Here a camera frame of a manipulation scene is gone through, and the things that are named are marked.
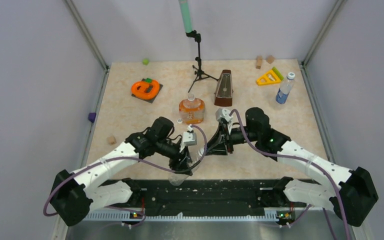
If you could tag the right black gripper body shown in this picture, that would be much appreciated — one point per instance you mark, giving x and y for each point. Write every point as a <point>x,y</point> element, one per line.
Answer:
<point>225,133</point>

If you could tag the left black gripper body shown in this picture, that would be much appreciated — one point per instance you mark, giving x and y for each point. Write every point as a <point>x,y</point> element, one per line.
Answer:
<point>174,163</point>

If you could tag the orange clear plastic bottle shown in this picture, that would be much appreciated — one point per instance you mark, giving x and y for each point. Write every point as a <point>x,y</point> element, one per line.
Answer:
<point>192,110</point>

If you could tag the clear bottle blue cap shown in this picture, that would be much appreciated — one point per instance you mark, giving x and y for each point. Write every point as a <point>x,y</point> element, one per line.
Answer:
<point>178,179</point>

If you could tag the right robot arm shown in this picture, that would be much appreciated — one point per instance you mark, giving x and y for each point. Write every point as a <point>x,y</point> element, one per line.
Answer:
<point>349,193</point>

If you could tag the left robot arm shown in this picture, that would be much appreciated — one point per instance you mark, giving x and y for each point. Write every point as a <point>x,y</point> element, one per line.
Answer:
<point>75,194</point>

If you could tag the blue water bottle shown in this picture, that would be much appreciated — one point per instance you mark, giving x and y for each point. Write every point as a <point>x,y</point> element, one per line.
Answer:
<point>285,88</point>

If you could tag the brown metronome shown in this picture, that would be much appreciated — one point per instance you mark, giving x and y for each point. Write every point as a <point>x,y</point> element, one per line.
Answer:
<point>223,95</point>

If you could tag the wooden cube near left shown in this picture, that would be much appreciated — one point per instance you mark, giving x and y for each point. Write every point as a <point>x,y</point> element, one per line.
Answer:
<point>111,140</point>

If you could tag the yellow triangle toy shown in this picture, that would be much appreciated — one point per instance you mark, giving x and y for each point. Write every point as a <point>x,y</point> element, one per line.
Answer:
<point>269,78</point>

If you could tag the green stick toy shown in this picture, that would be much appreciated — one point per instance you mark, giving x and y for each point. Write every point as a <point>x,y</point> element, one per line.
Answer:
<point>277,72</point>

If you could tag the left wooden block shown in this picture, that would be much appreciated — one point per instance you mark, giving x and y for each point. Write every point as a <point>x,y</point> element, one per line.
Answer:
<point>259,62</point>

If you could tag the wooden block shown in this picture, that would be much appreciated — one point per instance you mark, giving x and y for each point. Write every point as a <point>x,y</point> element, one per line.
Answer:
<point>259,62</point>
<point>270,59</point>

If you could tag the right wooden block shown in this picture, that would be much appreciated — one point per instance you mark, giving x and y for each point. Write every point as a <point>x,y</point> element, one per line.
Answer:
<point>270,59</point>

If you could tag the purple block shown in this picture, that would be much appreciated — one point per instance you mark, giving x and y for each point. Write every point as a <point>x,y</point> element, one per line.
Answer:
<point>92,117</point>

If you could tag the black tripod stand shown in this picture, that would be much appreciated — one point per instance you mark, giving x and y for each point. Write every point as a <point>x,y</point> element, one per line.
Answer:
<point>198,71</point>

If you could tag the small green cube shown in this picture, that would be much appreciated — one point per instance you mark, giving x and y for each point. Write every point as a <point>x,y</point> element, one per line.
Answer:
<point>145,61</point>

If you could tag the green foam microphone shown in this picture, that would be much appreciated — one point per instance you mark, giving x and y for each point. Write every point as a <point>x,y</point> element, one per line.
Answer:
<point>186,16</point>

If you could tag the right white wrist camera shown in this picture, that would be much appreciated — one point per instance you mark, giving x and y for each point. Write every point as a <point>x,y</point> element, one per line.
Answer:
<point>223,114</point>

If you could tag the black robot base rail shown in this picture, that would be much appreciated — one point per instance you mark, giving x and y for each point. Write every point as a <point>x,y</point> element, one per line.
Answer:
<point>210,200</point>

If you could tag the grey square base plate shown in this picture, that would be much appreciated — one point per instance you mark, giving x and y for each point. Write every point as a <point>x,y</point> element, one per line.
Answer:
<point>155,94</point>

